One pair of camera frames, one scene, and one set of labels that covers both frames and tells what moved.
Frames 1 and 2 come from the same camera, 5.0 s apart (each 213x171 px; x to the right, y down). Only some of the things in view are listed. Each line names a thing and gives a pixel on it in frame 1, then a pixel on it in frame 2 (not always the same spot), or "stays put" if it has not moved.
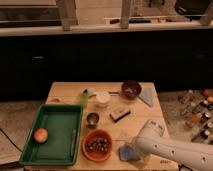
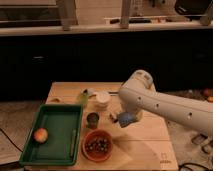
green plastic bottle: x=83 y=98 stays put
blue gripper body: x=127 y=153 → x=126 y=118
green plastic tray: x=63 y=124 stays put
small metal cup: x=92 y=119 stays put
